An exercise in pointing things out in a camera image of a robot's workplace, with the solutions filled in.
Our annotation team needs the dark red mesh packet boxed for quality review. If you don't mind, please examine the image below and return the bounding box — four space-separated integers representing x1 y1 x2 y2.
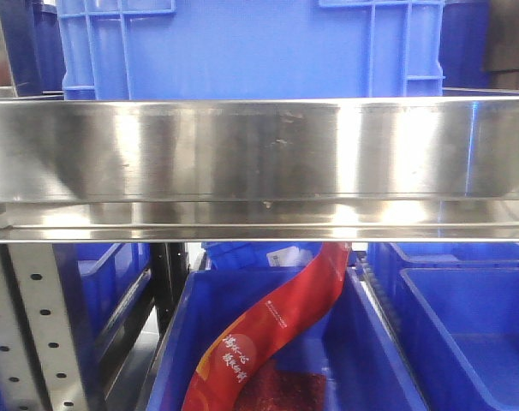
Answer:
233 360 326 410

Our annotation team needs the stainless steel shelf rail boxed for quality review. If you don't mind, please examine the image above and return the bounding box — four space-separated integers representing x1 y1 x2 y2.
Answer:
0 95 519 242

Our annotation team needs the blue bin right lower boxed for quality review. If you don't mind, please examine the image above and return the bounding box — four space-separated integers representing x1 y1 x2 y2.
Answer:
366 242 519 410

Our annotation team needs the red printed snack bag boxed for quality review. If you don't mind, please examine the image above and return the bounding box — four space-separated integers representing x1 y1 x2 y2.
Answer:
182 242 351 410

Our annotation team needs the light blue crate upper shelf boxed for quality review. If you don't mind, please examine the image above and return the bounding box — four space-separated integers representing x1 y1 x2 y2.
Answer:
57 1 444 100

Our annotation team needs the blue bin left lower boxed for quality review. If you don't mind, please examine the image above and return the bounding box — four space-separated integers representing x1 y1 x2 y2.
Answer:
75 241 152 363

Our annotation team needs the perforated metal shelf upright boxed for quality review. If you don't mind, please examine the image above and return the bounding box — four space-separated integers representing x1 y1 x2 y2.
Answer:
0 243 104 410

